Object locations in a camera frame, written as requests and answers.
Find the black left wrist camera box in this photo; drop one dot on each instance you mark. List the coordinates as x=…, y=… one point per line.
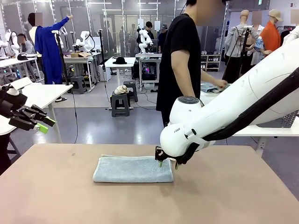
x=15, y=100

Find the black pole stand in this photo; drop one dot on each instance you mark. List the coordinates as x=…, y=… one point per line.
x=101, y=51

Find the white height-adjustable table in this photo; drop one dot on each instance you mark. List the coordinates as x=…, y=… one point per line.
x=257, y=131
x=46, y=93

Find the blue robe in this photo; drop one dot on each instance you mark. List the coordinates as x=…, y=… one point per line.
x=49, y=53

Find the mannequin in orange jacket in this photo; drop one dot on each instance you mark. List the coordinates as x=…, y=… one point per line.
x=271, y=39

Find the white rectangular panel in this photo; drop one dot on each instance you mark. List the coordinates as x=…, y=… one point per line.
x=157, y=25

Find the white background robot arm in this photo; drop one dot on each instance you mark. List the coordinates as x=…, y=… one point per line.
x=61, y=42
x=88, y=42
x=143, y=37

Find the grey plastic stool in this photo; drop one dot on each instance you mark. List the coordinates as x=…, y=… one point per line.
x=130, y=84
x=78, y=79
x=120, y=96

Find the background person in dark cap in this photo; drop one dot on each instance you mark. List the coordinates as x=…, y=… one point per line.
x=162, y=39

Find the grey-blue terry towel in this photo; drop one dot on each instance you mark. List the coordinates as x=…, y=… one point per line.
x=133, y=170

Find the cream cloth bundle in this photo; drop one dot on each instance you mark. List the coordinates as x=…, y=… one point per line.
x=121, y=89

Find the figure in blue floral shirt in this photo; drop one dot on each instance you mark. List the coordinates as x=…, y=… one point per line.
x=258, y=44

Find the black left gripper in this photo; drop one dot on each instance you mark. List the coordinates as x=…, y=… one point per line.
x=11, y=114

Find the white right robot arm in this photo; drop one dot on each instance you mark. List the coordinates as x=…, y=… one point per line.
x=233, y=105

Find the white shoe shelf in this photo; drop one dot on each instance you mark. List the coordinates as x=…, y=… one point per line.
x=213, y=61

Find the mannequin in white shirt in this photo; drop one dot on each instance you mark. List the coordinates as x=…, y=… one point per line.
x=292, y=37

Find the black tripod stand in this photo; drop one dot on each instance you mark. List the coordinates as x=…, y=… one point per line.
x=244, y=44
x=61, y=58

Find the person in black t-shirt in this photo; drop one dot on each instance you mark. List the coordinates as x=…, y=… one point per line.
x=168, y=88

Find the black cap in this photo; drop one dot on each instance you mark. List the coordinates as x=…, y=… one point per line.
x=22, y=57

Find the black brimmed hat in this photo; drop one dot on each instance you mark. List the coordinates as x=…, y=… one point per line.
x=119, y=61

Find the person's right forearm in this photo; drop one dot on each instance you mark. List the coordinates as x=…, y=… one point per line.
x=201, y=78

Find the open cardboard box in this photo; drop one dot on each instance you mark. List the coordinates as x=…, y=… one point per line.
x=79, y=55

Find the black-clad background person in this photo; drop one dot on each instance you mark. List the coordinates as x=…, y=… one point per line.
x=150, y=25

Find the white metal workbench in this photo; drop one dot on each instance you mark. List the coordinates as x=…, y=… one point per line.
x=149, y=56
x=77, y=60

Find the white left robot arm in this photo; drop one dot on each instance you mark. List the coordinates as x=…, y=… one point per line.
x=14, y=92

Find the white desk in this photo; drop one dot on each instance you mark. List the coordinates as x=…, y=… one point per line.
x=14, y=61
x=109, y=65

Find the black equipment stand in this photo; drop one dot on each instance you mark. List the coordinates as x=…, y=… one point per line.
x=4, y=151

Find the mannequin in grey shirt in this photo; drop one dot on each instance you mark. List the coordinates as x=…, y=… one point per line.
x=236, y=39

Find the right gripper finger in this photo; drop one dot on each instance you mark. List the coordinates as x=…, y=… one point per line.
x=177, y=166
x=161, y=163

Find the person's right hand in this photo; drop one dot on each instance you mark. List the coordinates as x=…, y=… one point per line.
x=221, y=83

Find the seated person in grey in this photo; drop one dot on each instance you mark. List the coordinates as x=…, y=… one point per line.
x=28, y=47

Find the grey perforated plastic basket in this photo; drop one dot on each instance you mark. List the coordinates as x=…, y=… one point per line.
x=280, y=121

